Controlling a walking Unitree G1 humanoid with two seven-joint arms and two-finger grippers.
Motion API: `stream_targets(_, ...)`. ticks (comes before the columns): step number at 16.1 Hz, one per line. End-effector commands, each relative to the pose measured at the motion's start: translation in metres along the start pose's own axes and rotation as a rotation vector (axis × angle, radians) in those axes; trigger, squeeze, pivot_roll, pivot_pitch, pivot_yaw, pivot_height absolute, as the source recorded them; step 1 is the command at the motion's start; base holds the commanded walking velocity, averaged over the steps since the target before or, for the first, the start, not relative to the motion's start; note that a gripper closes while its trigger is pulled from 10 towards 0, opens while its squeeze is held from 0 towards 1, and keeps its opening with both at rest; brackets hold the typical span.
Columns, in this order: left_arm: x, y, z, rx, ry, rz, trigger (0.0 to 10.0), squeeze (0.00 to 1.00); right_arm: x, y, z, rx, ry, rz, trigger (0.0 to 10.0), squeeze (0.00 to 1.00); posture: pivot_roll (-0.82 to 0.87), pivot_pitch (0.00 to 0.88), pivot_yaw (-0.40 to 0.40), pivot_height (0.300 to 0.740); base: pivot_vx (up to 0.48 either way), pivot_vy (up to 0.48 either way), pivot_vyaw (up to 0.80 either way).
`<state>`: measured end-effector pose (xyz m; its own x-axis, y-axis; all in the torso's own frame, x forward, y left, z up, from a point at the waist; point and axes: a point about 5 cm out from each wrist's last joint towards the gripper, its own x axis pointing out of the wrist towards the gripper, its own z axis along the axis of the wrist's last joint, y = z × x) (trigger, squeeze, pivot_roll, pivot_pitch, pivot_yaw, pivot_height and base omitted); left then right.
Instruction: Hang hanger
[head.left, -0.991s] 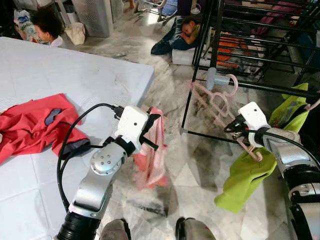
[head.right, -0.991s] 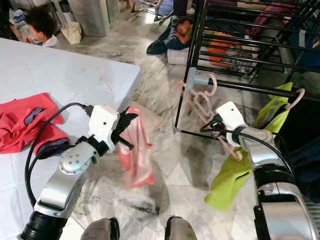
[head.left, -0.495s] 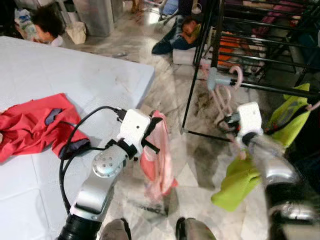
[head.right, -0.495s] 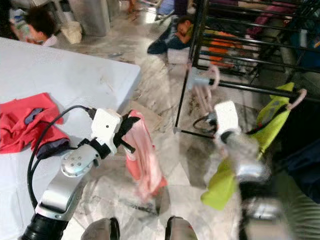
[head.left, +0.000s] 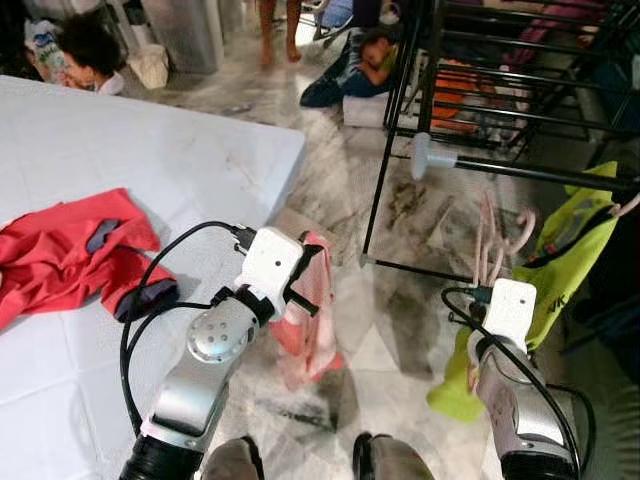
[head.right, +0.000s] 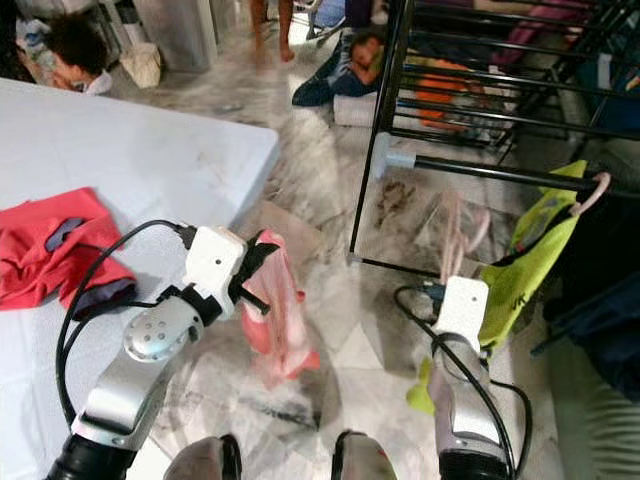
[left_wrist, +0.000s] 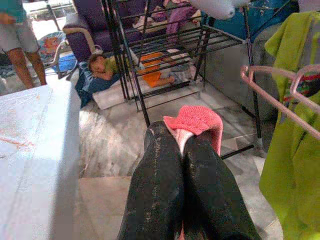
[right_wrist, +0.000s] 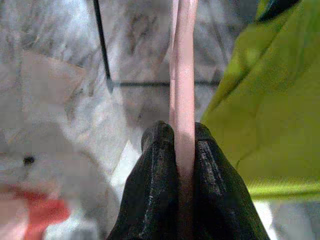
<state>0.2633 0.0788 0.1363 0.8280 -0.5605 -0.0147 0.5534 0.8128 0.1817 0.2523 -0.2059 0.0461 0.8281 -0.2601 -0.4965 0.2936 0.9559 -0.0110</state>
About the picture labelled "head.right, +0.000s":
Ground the black metal drying rack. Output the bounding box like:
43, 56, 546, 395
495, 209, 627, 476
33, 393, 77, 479
345, 0, 640, 276

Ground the curly haired child white shirt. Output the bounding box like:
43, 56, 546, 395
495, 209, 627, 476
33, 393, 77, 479
45, 12, 116, 96

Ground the brown cardboard sheet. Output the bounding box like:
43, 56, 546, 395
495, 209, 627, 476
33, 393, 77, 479
250, 200, 329, 263

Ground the red garment with blue trim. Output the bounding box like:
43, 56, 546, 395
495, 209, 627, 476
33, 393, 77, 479
0, 187, 139, 323

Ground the grey metal cabinet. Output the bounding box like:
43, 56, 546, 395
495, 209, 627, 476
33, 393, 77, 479
135, 0, 221, 71

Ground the white printed plastic bag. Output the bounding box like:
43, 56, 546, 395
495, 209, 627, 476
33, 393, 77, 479
15, 20, 61, 86

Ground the robot right leg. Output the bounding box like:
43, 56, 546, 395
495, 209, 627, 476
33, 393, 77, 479
332, 430, 401, 480

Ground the navy blue garment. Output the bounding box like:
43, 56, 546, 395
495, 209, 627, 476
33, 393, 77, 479
530, 200, 640, 401

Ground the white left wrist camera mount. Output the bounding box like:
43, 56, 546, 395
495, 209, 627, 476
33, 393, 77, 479
182, 226, 249, 323

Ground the pink cartoon bear shirt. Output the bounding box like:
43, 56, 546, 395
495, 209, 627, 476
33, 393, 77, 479
240, 230, 321, 391

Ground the small cream basket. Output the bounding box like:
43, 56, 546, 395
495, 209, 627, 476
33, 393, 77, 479
120, 42, 163, 89

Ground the lying child in jeans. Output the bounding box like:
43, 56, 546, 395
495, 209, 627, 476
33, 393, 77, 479
292, 30, 391, 106

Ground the orange garment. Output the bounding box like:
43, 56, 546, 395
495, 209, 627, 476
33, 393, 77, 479
420, 62, 466, 131

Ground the robot leg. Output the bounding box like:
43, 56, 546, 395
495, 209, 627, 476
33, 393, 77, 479
332, 430, 401, 480
165, 433, 243, 480

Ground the magenta garment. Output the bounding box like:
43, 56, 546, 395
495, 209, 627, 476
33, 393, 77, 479
490, 0, 591, 71

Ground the robot left leg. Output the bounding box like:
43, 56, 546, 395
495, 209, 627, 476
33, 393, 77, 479
165, 433, 243, 480

